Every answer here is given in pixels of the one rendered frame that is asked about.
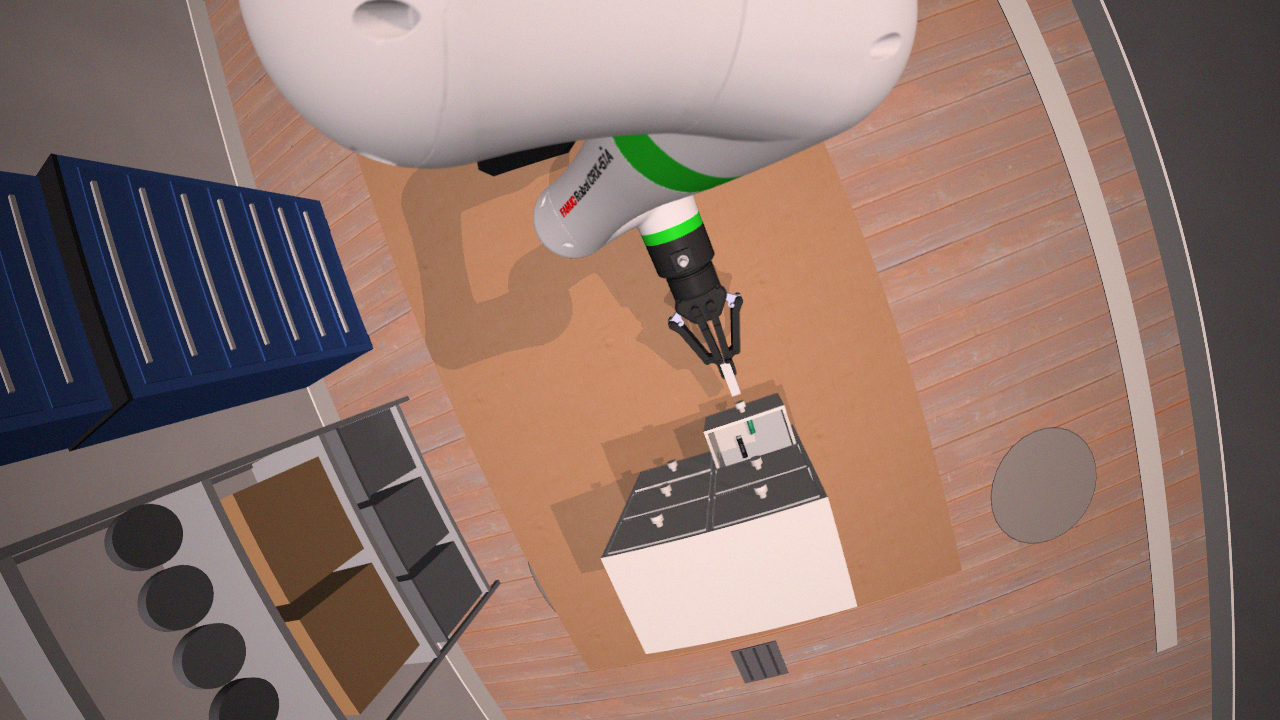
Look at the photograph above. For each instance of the white chest of drawers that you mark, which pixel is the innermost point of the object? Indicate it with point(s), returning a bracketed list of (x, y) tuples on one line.
[(766, 572)]

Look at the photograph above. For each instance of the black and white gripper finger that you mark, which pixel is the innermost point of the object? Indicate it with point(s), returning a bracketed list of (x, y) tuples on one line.
[(735, 302), (675, 323)]

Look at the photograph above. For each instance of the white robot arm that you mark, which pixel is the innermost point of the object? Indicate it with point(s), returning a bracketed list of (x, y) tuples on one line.
[(443, 83)]

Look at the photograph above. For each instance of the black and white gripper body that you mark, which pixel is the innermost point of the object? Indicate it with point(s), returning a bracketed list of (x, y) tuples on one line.
[(685, 288)]

